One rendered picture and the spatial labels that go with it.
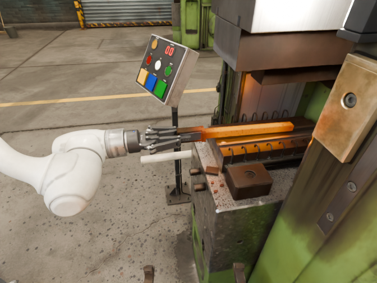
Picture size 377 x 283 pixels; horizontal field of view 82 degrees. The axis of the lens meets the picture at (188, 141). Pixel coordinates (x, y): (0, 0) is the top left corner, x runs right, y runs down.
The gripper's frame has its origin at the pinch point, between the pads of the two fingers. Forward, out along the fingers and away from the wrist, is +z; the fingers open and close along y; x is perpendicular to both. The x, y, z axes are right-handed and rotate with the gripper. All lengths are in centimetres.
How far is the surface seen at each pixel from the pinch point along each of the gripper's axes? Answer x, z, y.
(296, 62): 24.2, 26.0, 7.5
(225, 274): -62, 12, 22
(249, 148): -4.8, 19.5, 5.3
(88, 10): -52, -180, -797
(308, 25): 33.5, 22.5, 12.5
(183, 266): -104, -5, -1
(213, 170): -11.2, 6.8, 7.2
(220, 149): -4.8, 9.8, 4.0
